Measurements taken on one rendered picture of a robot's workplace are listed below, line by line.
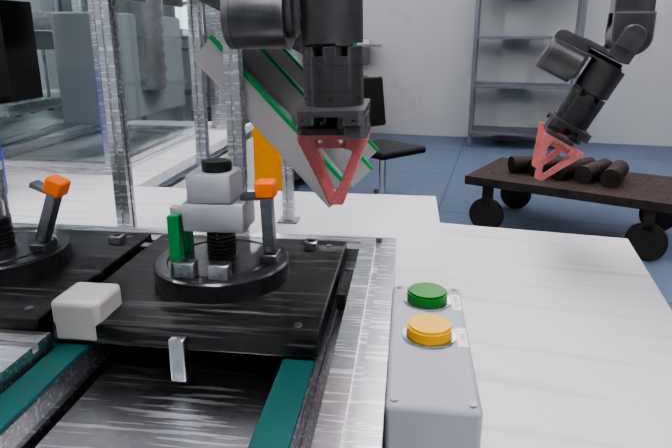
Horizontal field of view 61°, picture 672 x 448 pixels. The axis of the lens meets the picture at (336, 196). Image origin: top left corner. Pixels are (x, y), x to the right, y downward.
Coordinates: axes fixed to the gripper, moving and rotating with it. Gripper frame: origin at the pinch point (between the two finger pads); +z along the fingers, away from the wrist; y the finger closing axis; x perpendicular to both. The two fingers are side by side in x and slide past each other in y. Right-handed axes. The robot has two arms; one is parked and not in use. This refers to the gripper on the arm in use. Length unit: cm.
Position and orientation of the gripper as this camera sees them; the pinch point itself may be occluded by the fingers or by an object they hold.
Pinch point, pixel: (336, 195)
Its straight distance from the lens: 57.3
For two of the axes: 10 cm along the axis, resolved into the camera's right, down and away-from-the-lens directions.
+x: 9.9, 0.1, -1.1
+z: 0.2, 9.6, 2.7
